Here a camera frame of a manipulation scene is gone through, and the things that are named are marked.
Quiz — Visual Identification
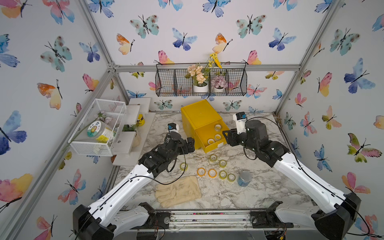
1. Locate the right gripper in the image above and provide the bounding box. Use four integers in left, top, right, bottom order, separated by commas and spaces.
223, 128, 261, 157

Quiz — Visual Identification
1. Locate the clear tape roll bottom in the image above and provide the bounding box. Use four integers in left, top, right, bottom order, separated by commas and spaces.
214, 124, 222, 132

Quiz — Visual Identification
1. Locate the yellow three-drawer cabinet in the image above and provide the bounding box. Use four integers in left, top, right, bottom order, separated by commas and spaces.
181, 100, 229, 153

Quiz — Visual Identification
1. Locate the yellow-green tape roll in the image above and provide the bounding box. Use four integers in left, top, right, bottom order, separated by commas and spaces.
219, 160, 227, 168
209, 154, 218, 163
180, 163, 188, 172
218, 170, 228, 180
227, 174, 236, 183

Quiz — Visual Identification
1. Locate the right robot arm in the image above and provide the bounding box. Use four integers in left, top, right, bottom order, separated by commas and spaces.
223, 118, 362, 240

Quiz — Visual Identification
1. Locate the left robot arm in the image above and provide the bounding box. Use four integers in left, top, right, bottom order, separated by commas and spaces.
73, 132, 195, 240

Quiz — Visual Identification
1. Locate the yellow-green tape roll top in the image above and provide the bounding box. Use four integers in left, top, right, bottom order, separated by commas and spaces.
209, 154, 218, 163

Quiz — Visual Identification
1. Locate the orange tape roll left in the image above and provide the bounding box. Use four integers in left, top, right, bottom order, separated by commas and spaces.
197, 168, 206, 177

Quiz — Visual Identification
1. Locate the orange tape roll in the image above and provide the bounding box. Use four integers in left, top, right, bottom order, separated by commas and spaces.
208, 169, 217, 179
197, 168, 206, 177

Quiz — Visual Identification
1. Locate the orange tape roll right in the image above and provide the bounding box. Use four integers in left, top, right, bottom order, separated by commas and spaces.
208, 169, 217, 179

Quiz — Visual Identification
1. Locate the yellow toy figure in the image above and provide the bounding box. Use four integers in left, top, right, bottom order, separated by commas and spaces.
136, 114, 146, 127

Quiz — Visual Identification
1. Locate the blue tin can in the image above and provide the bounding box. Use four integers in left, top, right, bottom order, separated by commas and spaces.
238, 171, 252, 187

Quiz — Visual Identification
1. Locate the white stepped shelf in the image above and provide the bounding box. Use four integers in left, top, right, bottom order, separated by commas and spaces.
112, 98, 156, 166

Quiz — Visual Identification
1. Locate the small green plant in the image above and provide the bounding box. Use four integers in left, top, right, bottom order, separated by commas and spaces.
122, 124, 138, 132

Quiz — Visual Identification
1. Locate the purple flowers small pot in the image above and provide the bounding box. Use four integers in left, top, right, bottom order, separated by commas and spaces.
211, 75, 228, 93

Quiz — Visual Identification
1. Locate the peach flowers white pot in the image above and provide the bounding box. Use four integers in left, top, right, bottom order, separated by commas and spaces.
186, 64, 209, 94

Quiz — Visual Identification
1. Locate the clear acrylic box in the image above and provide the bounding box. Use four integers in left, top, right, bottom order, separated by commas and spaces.
68, 99, 127, 157

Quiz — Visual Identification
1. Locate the green lid jar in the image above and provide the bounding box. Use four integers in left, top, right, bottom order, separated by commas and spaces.
87, 121, 116, 144

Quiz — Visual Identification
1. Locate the yellow artificial flower stem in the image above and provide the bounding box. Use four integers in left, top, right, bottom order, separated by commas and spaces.
205, 52, 222, 75

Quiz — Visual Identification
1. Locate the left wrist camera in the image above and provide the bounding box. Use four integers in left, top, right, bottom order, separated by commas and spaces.
168, 123, 180, 133

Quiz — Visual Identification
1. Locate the black wire wall basket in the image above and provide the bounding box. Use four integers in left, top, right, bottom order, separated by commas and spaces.
155, 64, 248, 97

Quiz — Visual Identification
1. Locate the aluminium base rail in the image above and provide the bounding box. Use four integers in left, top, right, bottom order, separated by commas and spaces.
85, 209, 331, 233

